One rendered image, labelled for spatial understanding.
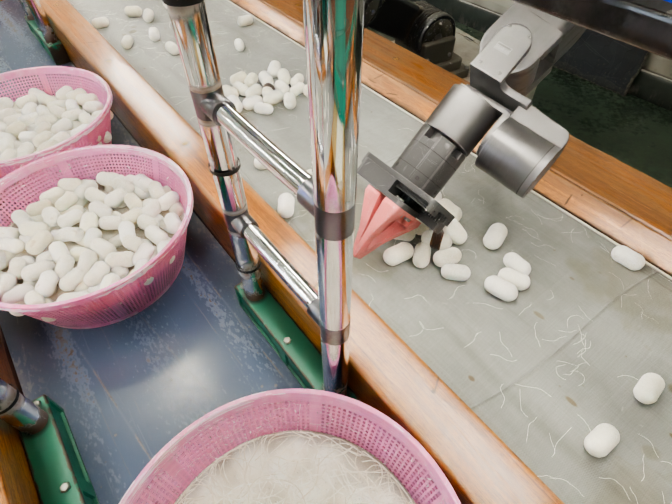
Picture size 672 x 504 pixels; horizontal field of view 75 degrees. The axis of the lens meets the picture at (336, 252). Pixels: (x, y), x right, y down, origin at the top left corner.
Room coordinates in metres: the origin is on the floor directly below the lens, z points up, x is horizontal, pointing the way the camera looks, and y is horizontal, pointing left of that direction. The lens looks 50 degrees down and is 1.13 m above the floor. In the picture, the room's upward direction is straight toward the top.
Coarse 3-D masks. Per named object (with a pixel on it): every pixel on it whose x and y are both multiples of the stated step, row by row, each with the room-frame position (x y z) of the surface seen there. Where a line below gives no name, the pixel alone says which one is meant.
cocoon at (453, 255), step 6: (438, 252) 0.32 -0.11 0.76; (444, 252) 0.32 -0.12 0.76; (450, 252) 0.32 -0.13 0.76; (456, 252) 0.32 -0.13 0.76; (438, 258) 0.31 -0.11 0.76; (444, 258) 0.31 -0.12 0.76; (450, 258) 0.31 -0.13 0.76; (456, 258) 0.31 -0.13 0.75; (438, 264) 0.31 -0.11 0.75; (444, 264) 0.31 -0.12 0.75
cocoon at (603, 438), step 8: (600, 424) 0.13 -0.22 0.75; (608, 424) 0.13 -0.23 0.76; (592, 432) 0.12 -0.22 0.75; (600, 432) 0.12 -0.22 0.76; (608, 432) 0.12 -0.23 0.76; (616, 432) 0.12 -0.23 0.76; (584, 440) 0.12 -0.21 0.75; (592, 440) 0.12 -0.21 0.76; (600, 440) 0.12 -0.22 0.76; (608, 440) 0.12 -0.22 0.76; (616, 440) 0.12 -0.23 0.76; (592, 448) 0.11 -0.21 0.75; (600, 448) 0.11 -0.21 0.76; (608, 448) 0.11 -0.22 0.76; (600, 456) 0.11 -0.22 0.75
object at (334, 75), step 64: (192, 0) 0.28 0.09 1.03; (320, 0) 0.17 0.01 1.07; (192, 64) 0.28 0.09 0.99; (320, 64) 0.17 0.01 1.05; (256, 128) 0.25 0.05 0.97; (320, 128) 0.17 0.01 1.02; (320, 192) 0.17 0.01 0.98; (256, 256) 0.29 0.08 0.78; (320, 256) 0.17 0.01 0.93; (256, 320) 0.27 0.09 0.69; (320, 320) 0.17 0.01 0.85; (320, 384) 0.18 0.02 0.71
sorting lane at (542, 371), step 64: (128, 0) 1.09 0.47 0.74; (256, 64) 0.79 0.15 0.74; (384, 128) 0.59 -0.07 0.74; (448, 192) 0.44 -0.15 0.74; (512, 192) 0.44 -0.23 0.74; (576, 256) 0.33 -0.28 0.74; (384, 320) 0.24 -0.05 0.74; (448, 320) 0.24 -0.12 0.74; (512, 320) 0.24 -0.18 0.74; (576, 320) 0.24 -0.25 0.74; (640, 320) 0.24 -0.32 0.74; (448, 384) 0.17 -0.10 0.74; (512, 384) 0.17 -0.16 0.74; (576, 384) 0.17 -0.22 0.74; (512, 448) 0.12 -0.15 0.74; (576, 448) 0.12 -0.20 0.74; (640, 448) 0.12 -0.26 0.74
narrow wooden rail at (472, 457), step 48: (48, 0) 1.02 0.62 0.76; (96, 48) 0.80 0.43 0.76; (144, 96) 0.63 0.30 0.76; (144, 144) 0.60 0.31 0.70; (192, 144) 0.51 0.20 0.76; (288, 240) 0.33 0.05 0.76; (288, 288) 0.27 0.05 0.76; (384, 336) 0.21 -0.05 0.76; (384, 384) 0.16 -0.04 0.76; (432, 384) 0.16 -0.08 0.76; (432, 432) 0.12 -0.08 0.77; (480, 432) 0.12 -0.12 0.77; (480, 480) 0.09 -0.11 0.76; (528, 480) 0.09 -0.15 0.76
